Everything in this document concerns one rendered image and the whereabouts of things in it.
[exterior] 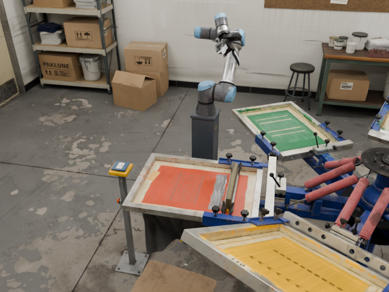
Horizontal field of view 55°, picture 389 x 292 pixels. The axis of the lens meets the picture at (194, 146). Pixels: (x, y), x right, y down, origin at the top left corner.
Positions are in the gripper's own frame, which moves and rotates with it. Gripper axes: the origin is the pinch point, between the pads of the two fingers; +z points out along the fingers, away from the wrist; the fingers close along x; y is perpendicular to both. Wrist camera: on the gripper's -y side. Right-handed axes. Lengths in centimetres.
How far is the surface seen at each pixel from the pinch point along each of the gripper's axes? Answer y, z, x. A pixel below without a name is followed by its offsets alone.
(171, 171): 77, 33, -23
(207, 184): 56, 48, -32
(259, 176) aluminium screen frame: 30, 48, -54
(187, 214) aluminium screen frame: 53, 72, -7
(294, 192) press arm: 8, 66, -53
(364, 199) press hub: -23, 77, -73
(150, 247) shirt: 100, 79, -19
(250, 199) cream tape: 33, 64, -43
